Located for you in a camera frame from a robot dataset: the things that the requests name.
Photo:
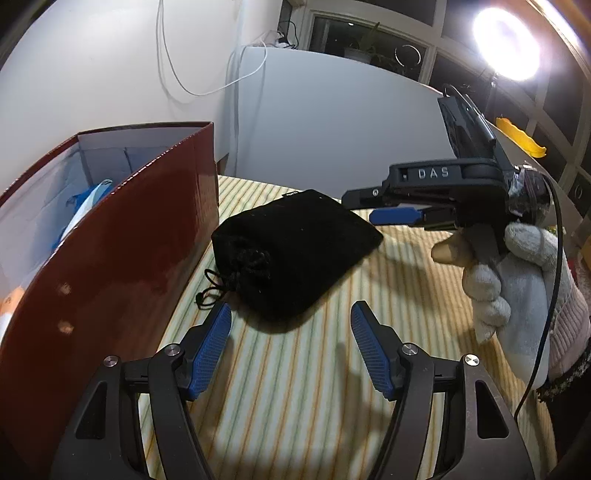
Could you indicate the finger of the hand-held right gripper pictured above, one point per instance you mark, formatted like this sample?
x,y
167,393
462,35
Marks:
x,y
369,194
397,216

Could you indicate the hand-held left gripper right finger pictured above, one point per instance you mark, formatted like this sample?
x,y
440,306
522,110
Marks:
x,y
369,350

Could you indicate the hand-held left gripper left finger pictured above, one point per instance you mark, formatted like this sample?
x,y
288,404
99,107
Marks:
x,y
212,350

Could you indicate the dark red cardboard box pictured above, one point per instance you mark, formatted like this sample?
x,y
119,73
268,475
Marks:
x,y
115,258

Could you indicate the blue cloth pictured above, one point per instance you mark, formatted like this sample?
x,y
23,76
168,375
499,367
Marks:
x,y
81,198

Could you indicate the orange and white tissue pack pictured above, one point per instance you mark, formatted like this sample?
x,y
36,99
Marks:
x,y
9,304

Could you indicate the person's right hand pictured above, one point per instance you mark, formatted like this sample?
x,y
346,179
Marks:
x,y
526,286

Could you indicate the yellow plastic tray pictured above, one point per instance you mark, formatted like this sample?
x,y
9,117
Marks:
x,y
521,136

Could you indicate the striped bed sheet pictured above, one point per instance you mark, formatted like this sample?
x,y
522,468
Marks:
x,y
300,392

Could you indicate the potted plant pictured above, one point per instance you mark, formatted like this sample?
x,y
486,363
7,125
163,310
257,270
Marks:
x,y
358,53

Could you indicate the white framed window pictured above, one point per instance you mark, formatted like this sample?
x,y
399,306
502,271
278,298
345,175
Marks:
x,y
332,27

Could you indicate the white power strip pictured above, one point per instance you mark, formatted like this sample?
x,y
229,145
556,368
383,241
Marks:
x,y
282,44

